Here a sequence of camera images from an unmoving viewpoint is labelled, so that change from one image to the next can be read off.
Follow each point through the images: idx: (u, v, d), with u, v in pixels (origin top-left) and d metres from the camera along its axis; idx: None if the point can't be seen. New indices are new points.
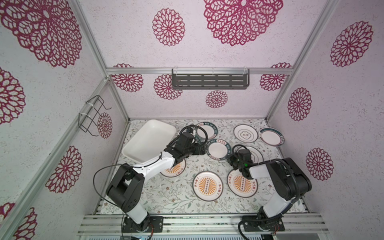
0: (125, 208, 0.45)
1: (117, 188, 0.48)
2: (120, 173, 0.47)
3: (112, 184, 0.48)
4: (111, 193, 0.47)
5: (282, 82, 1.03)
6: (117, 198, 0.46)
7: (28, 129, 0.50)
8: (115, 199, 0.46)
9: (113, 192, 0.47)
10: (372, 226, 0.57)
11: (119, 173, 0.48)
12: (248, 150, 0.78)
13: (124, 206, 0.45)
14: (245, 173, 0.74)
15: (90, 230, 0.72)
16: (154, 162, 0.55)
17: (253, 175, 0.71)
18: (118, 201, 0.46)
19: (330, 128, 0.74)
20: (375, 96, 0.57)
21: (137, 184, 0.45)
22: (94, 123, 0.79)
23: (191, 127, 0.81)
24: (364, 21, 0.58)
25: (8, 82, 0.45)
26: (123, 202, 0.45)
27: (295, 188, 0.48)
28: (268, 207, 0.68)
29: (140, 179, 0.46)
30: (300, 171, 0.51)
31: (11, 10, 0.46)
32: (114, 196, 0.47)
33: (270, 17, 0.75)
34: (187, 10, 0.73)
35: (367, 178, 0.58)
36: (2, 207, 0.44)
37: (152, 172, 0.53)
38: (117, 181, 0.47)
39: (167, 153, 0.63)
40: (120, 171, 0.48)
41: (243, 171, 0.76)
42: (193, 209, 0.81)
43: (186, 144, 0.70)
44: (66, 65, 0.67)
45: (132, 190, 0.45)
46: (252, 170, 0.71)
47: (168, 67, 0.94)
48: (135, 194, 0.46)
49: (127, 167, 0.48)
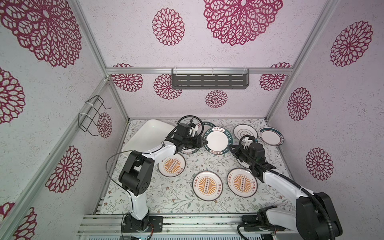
0: (139, 191, 0.50)
1: (130, 174, 0.52)
2: (131, 159, 0.52)
3: (125, 170, 0.52)
4: (125, 179, 0.51)
5: (282, 82, 1.03)
6: (131, 182, 0.50)
7: (28, 130, 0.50)
8: (130, 183, 0.50)
9: (127, 177, 0.51)
10: (372, 226, 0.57)
11: (130, 159, 0.52)
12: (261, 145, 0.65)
13: (138, 189, 0.49)
14: (256, 173, 0.65)
15: (90, 230, 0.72)
16: (159, 149, 0.61)
17: (267, 181, 0.61)
18: (132, 185, 0.50)
19: (330, 129, 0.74)
20: (375, 96, 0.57)
21: (149, 167, 0.50)
22: (94, 122, 0.79)
23: (192, 117, 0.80)
24: (364, 21, 0.58)
25: (8, 82, 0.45)
26: (137, 185, 0.50)
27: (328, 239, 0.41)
28: (270, 214, 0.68)
29: (151, 162, 0.51)
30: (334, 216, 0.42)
31: (12, 10, 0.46)
32: (128, 181, 0.51)
33: (270, 17, 0.75)
34: (187, 10, 0.73)
35: (367, 178, 0.58)
36: (2, 207, 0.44)
37: (160, 157, 0.59)
38: (128, 168, 0.52)
39: (169, 143, 0.68)
40: (130, 157, 0.52)
41: (253, 171, 0.66)
42: (193, 209, 0.81)
43: (185, 133, 0.77)
44: (66, 65, 0.67)
45: (144, 172, 0.50)
46: (268, 177, 0.60)
47: (168, 67, 0.94)
48: (147, 177, 0.51)
49: (137, 153, 0.54)
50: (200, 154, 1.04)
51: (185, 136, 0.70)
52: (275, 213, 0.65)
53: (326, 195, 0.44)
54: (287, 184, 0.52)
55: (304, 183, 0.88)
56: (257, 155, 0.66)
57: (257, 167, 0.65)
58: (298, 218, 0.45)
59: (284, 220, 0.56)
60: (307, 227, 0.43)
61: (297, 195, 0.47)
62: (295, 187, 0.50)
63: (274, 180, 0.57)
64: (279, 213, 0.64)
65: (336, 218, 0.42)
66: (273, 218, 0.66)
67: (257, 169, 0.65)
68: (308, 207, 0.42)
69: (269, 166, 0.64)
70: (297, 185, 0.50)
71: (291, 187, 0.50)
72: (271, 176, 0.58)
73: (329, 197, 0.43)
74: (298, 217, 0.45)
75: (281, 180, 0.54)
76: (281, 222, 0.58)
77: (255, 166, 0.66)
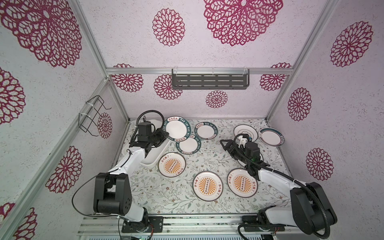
0: (123, 211, 0.45)
1: (105, 199, 0.46)
2: (100, 184, 0.45)
3: (98, 197, 0.45)
4: (102, 207, 0.45)
5: (282, 82, 1.03)
6: (110, 206, 0.45)
7: (28, 129, 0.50)
8: (110, 208, 0.45)
9: (103, 204, 0.45)
10: (372, 226, 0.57)
11: (99, 185, 0.45)
12: (256, 144, 0.67)
13: (121, 209, 0.44)
14: (251, 171, 0.66)
15: (90, 230, 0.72)
16: (127, 158, 0.55)
17: (262, 179, 0.62)
18: (113, 207, 0.45)
19: (330, 128, 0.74)
20: (375, 96, 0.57)
21: (123, 183, 0.45)
22: (94, 123, 0.79)
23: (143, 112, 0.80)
24: (364, 21, 0.58)
25: (8, 82, 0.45)
26: (119, 205, 0.45)
27: (322, 227, 0.42)
28: (270, 213, 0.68)
29: (124, 177, 0.45)
30: (328, 205, 0.43)
31: (11, 10, 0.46)
32: (105, 207, 0.45)
33: (270, 17, 0.75)
34: (187, 10, 0.73)
35: (367, 178, 0.58)
36: (2, 207, 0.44)
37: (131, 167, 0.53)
38: (101, 194, 0.45)
39: (136, 148, 0.62)
40: (98, 183, 0.45)
41: (249, 169, 0.68)
42: (193, 209, 0.81)
43: (148, 131, 0.71)
44: (66, 65, 0.67)
45: (121, 191, 0.45)
46: (262, 174, 0.62)
47: (168, 67, 0.94)
48: (126, 194, 0.46)
49: (104, 175, 0.46)
50: (200, 154, 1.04)
51: (149, 134, 0.72)
52: (275, 211, 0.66)
53: (318, 185, 0.46)
54: (280, 178, 0.54)
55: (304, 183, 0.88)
56: (253, 155, 0.67)
57: (253, 166, 0.67)
58: (293, 210, 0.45)
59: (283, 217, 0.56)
60: (302, 217, 0.44)
61: (290, 186, 0.49)
62: (288, 180, 0.51)
63: (269, 176, 0.59)
64: (279, 212, 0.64)
65: (329, 205, 0.43)
66: (273, 217, 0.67)
67: (253, 167, 0.67)
68: (301, 197, 0.43)
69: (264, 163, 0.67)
70: (290, 178, 0.53)
71: (284, 180, 0.52)
72: (265, 174, 0.60)
73: (320, 187, 0.45)
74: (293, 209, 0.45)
75: (275, 175, 0.56)
76: (281, 220, 0.57)
77: (251, 165, 0.68)
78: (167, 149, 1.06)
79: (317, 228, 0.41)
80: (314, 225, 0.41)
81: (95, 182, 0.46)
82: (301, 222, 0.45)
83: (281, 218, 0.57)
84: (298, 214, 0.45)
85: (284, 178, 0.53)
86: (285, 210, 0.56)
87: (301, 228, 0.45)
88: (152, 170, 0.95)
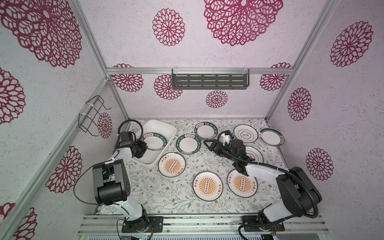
0: (126, 194, 0.48)
1: (105, 187, 0.48)
2: (98, 173, 0.48)
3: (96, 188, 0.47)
4: (104, 195, 0.47)
5: (282, 82, 1.03)
6: (112, 191, 0.47)
7: (27, 129, 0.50)
8: (112, 194, 0.47)
9: (105, 191, 0.47)
10: (371, 226, 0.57)
11: (97, 175, 0.48)
12: (241, 142, 0.68)
13: (124, 192, 0.48)
14: (239, 168, 0.68)
15: (91, 230, 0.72)
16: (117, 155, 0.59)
17: (250, 173, 0.65)
18: (116, 192, 0.48)
19: (330, 129, 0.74)
20: (375, 96, 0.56)
21: (121, 166, 0.49)
22: (94, 123, 0.79)
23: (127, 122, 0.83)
24: (364, 21, 0.58)
25: (8, 82, 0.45)
26: (121, 188, 0.48)
27: (309, 208, 0.44)
28: (269, 212, 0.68)
29: (120, 162, 0.50)
30: (311, 186, 0.47)
31: (12, 10, 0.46)
32: (107, 194, 0.47)
33: (270, 17, 0.75)
34: (187, 10, 0.73)
35: (367, 178, 0.58)
36: (2, 207, 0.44)
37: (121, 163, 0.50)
38: (100, 182, 0.48)
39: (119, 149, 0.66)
40: (96, 173, 0.48)
41: (237, 167, 0.70)
42: (193, 209, 0.81)
43: (129, 136, 0.79)
44: (66, 65, 0.67)
45: (121, 174, 0.49)
46: (250, 168, 0.64)
47: (168, 67, 0.94)
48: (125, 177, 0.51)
49: (100, 165, 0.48)
50: (200, 154, 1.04)
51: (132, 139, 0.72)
52: (272, 210, 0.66)
53: (299, 170, 0.48)
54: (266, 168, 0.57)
55: None
56: (239, 152, 0.69)
57: (240, 163, 0.69)
58: (283, 196, 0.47)
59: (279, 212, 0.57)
60: (291, 202, 0.46)
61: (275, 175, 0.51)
62: (273, 170, 0.54)
63: (255, 169, 0.61)
64: (277, 211, 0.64)
65: (312, 186, 0.47)
66: (272, 216, 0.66)
67: (240, 164, 0.69)
68: (287, 182, 0.46)
69: (250, 159, 0.69)
70: (274, 167, 0.55)
71: (270, 170, 0.55)
72: (252, 168, 0.63)
73: (301, 171, 0.48)
74: (282, 194, 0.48)
75: (261, 167, 0.59)
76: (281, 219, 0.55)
77: (239, 163, 0.70)
78: (167, 149, 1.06)
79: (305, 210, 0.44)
80: (303, 207, 0.44)
81: (92, 172, 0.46)
82: (291, 206, 0.47)
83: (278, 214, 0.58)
84: (287, 199, 0.47)
85: (269, 168, 0.56)
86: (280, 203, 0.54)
87: (292, 212, 0.47)
88: (152, 170, 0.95)
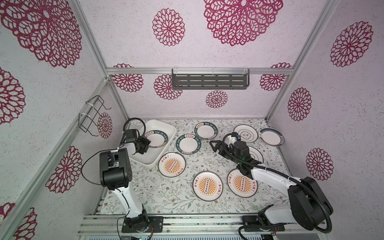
0: (128, 179, 0.53)
1: (109, 172, 0.53)
2: (104, 158, 0.54)
3: (101, 172, 0.52)
4: (108, 179, 0.52)
5: (282, 82, 1.03)
6: (115, 176, 0.52)
7: (28, 129, 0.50)
8: (115, 179, 0.52)
9: (109, 176, 0.52)
10: (372, 226, 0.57)
11: (103, 161, 0.53)
12: (245, 143, 0.66)
13: (127, 177, 0.53)
14: (244, 171, 0.65)
15: (91, 230, 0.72)
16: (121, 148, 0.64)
17: (255, 176, 0.62)
18: (119, 177, 0.52)
19: (330, 129, 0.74)
20: (375, 96, 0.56)
21: (125, 153, 0.55)
22: (94, 123, 0.79)
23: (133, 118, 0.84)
24: (364, 21, 0.58)
25: (8, 82, 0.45)
26: (124, 174, 0.53)
27: (321, 221, 0.42)
28: (269, 213, 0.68)
29: (125, 149, 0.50)
30: (324, 199, 0.44)
31: (12, 10, 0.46)
32: (111, 179, 0.52)
33: (270, 17, 0.75)
34: (187, 10, 0.73)
35: (367, 178, 0.58)
36: (2, 207, 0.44)
37: None
38: (105, 166, 0.53)
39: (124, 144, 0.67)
40: (102, 158, 0.54)
41: (241, 169, 0.67)
42: (193, 209, 0.81)
43: (133, 134, 0.84)
44: (66, 65, 0.67)
45: (124, 160, 0.54)
46: (256, 173, 0.61)
47: (168, 67, 0.94)
48: (128, 163, 0.56)
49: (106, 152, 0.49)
50: (200, 154, 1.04)
51: (136, 136, 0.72)
52: (272, 210, 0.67)
53: (312, 180, 0.46)
54: (275, 175, 0.54)
55: None
56: (243, 154, 0.67)
57: (244, 165, 0.66)
58: (293, 208, 0.46)
59: (283, 216, 0.56)
60: (302, 215, 0.44)
61: (286, 185, 0.48)
62: (284, 178, 0.51)
63: (263, 174, 0.58)
64: (277, 211, 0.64)
65: (325, 198, 0.44)
66: (273, 217, 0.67)
67: (244, 166, 0.66)
68: (299, 194, 0.43)
69: (254, 161, 0.66)
70: (285, 175, 0.52)
71: (279, 178, 0.52)
72: (259, 172, 0.60)
73: (314, 182, 0.45)
74: (292, 206, 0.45)
75: (269, 173, 0.56)
76: (281, 218, 0.57)
77: (243, 165, 0.67)
78: (167, 149, 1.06)
79: (317, 223, 0.42)
80: (316, 220, 0.42)
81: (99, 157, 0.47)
82: (302, 219, 0.45)
83: (280, 217, 0.58)
84: (298, 211, 0.45)
85: (279, 175, 0.53)
86: (284, 208, 0.56)
87: (303, 225, 0.45)
88: (152, 170, 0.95)
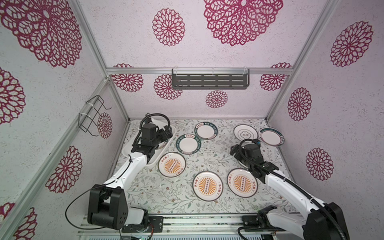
0: (117, 226, 0.42)
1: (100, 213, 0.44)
2: (95, 197, 0.42)
3: (92, 210, 0.43)
4: (97, 220, 0.43)
5: (282, 82, 1.03)
6: (105, 220, 0.43)
7: (28, 129, 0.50)
8: (104, 221, 0.43)
9: (99, 217, 0.43)
10: (372, 226, 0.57)
11: (94, 198, 0.42)
12: (256, 145, 0.63)
13: (115, 224, 0.42)
14: (257, 173, 0.60)
15: (90, 230, 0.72)
16: (126, 168, 0.51)
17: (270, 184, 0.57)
18: (108, 221, 0.42)
19: (330, 128, 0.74)
20: (375, 96, 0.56)
21: (117, 200, 0.42)
22: (94, 123, 0.79)
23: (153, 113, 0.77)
24: (364, 21, 0.58)
25: (8, 82, 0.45)
26: (112, 220, 0.42)
27: None
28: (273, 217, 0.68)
29: (118, 193, 0.42)
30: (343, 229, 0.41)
31: (12, 10, 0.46)
32: (100, 219, 0.43)
33: (270, 17, 0.75)
34: (187, 10, 0.73)
35: (367, 178, 0.58)
36: (2, 207, 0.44)
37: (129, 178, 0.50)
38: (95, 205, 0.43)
39: (136, 154, 0.58)
40: (93, 196, 0.42)
41: (254, 171, 0.62)
42: (193, 209, 0.81)
43: (151, 135, 0.67)
44: (66, 65, 0.67)
45: (115, 207, 0.42)
46: (271, 180, 0.56)
47: (168, 67, 0.94)
48: (120, 208, 0.43)
49: (100, 188, 0.44)
50: (200, 154, 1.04)
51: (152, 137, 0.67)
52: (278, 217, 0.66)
53: (337, 206, 0.42)
54: (296, 193, 0.48)
55: (304, 183, 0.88)
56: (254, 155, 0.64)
57: (257, 167, 0.61)
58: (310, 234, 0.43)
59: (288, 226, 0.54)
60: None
61: (307, 206, 0.44)
62: (304, 197, 0.46)
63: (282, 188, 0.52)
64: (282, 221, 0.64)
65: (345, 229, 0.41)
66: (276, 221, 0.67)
67: (257, 168, 0.61)
68: (321, 223, 0.39)
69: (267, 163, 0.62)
70: (307, 195, 0.46)
71: (299, 197, 0.47)
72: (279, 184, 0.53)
73: (339, 208, 0.41)
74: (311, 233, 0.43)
75: (290, 189, 0.49)
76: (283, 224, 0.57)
77: (256, 166, 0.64)
78: (167, 149, 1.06)
79: None
80: None
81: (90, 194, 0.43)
82: None
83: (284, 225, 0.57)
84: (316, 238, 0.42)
85: (299, 193, 0.48)
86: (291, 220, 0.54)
87: None
88: (152, 170, 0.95)
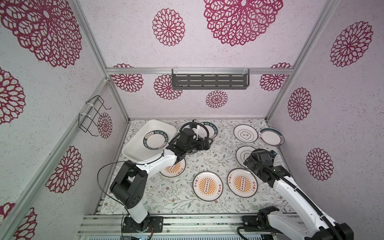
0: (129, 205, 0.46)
1: (120, 186, 0.48)
2: (124, 170, 0.48)
3: (116, 180, 0.48)
4: (115, 192, 0.48)
5: (282, 82, 1.03)
6: (122, 194, 0.47)
7: (28, 129, 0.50)
8: (120, 195, 0.47)
9: (118, 189, 0.48)
10: (372, 226, 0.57)
11: (123, 170, 0.48)
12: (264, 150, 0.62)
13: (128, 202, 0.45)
14: (266, 176, 0.57)
15: (91, 230, 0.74)
16: (158, 158, 0.57)
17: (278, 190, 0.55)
18: (124, 197, 0.46)
19: (330, 129, 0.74)
20: (375, 96, 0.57)
21: (140, 180, 0.45)
22: (95, 123, 0.79)
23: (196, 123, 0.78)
24: (364, 21, 0.58)
25: (8, 82, 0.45)
26: (127, 198, 0.46)
27: None
28: (273, 220, 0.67)
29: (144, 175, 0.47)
30: None
31: (12, 10, 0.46)
32: (117, 193, 0.47)
33: (270, 17, 0.75)
34: (187, 10, 0.73)
35: (367, 178, 0.58)
36: (2, 206, 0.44)
37: (156, 168, 0.55)
38: (121, 178, 0.48)
39: (169, 151, 0.63)
40: (123, 168, 0.48)
41: (262, 174, 0.59)
42: (193, 209, 0.81)
43: (187, 141, 0.70)
44: (66, 65, 0.67)
45: (136, 185, 0.46)
46: (280, 186, 0.53)
47: (168, 67, 0.94)
48: (139, 189, 0.47)
49: (131, 164, 0.49)
50: (200, 154, 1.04)
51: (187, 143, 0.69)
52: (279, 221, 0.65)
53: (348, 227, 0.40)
54: (306, 206, 0.46)
55: (304, 183, 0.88)
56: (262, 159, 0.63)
57: (266, 170, 0.59)
58: None
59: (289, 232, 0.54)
60: None
61: (316, 223, 0.42)
62: (314, 212, 0.44)
63: (292, 198, 0.50)
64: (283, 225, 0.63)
65: None
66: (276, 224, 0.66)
67: (266, 171, 0.58)
68: None
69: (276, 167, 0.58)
70: (318, 211, 0.44)
71: (308, 210, 0.44)
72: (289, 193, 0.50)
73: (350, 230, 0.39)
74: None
75: (300, 201, 0.47)
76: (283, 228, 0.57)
77: (264, 168, 0.60)
78: None
79: None
80: None
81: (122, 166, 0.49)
82: None
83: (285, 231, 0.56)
84: None
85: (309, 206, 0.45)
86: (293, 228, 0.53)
87: None
88: None
